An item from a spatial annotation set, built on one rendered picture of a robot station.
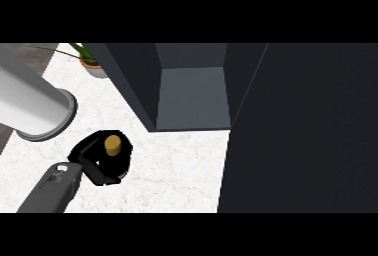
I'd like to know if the black wine bottle gold cap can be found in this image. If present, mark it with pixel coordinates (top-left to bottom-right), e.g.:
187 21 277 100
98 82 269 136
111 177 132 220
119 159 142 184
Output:
94 129 135 181

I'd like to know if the green plant in terracotta pot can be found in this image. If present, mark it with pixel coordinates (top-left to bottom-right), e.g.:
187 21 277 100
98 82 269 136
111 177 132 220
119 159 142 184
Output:
29 42 111 80

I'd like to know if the white cylindrical appliance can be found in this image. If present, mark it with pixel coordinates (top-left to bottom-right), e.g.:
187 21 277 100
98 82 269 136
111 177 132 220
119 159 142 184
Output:
0 44 80 143

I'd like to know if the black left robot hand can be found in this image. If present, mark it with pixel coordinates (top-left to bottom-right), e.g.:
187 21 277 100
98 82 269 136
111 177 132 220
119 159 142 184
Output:
67 131 125 187

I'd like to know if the dark grey open cabinet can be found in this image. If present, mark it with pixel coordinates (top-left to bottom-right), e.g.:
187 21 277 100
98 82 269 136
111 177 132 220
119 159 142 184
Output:
85 42 271 133

